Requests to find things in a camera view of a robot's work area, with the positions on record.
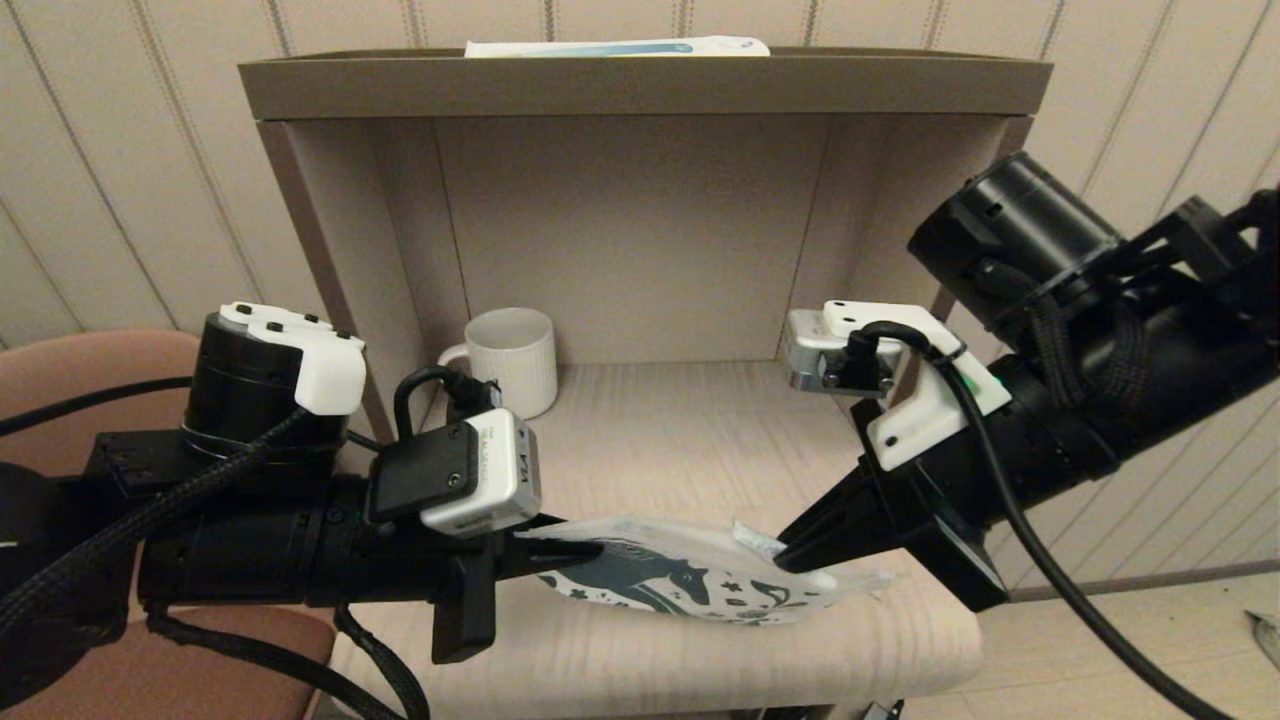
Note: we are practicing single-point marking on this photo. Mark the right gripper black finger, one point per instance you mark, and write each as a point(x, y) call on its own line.
point(850, 555)
point(840, 515)

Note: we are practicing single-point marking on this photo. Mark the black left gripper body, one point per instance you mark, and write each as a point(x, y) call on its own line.
point(400, 570)

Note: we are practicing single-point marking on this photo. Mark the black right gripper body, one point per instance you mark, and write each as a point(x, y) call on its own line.
point(960, 500)

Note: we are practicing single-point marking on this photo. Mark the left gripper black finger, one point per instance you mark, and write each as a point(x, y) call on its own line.
point(555, 557)

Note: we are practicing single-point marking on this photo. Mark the white plastic squeeze tube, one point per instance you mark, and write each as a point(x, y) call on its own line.
point(755, 540)

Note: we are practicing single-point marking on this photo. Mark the white horse-print zipper pouch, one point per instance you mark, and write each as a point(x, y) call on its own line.
point(680, 580)

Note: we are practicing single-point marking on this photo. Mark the black items under table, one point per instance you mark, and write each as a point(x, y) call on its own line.
point(888, 712)

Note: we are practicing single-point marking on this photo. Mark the white ribbed ceramic mug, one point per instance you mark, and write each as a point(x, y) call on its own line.
point(520, 365)

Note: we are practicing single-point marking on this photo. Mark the grey object on floor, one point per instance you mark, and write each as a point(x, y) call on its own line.
point(1266, 640)

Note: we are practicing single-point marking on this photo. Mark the brown upholstered chair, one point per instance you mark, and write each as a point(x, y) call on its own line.
point(100, 360)

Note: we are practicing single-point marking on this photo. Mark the brown beige shelf unit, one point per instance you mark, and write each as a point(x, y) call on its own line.
point(640, 90)

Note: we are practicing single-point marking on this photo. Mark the white blue toothpaste box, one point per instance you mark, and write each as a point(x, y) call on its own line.
point(610, 46)

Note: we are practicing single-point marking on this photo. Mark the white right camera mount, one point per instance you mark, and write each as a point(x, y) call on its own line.
point(920, 420)

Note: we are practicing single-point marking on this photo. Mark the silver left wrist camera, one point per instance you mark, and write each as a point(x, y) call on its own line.
point(500, 480)

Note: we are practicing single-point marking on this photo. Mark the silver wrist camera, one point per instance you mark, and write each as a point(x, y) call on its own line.
point(500, 480)
point(810, 350)

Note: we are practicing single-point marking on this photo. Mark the black left camera bracket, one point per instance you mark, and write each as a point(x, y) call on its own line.
point(420, 475)

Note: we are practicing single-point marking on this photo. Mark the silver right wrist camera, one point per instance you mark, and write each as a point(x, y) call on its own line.
point(810, 350)

